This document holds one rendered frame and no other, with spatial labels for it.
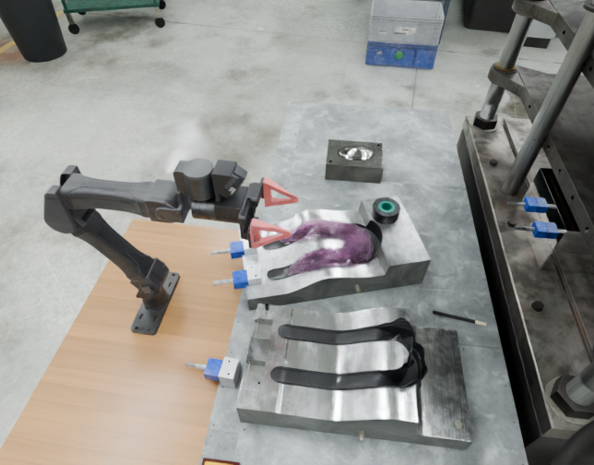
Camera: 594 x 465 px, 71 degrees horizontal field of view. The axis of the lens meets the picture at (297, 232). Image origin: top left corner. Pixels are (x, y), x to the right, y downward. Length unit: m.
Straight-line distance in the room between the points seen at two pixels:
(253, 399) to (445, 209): 0.90
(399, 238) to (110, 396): 0.84
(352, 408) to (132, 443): 0.49
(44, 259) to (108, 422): 1.66
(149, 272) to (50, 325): 1.33
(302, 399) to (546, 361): 0.64
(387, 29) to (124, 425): 3.56
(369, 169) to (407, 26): 2.61
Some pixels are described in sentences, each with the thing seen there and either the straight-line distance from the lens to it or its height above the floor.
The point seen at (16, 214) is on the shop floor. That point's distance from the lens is 3.04.
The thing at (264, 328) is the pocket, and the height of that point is 0.86.
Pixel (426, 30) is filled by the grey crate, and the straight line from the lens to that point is 4.03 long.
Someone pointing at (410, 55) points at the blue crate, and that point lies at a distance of 4.09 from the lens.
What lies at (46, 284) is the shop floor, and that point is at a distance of 2.55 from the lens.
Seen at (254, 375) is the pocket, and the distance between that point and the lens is 1.02.
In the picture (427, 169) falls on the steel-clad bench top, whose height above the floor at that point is 0.80.
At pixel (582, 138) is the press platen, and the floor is 1.04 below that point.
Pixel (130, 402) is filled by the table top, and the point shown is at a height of 0.80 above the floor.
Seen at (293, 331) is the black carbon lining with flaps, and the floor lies 0.88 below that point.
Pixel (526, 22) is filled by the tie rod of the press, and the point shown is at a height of 1.21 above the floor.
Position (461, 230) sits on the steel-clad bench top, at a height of 0.80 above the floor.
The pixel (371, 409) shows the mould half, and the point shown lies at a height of 0.92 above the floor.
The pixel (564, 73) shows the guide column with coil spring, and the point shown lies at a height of 1.23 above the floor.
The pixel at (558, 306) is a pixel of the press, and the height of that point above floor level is 0.78.
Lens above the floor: 1.80
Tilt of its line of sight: 48 degrees down
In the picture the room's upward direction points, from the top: straight up
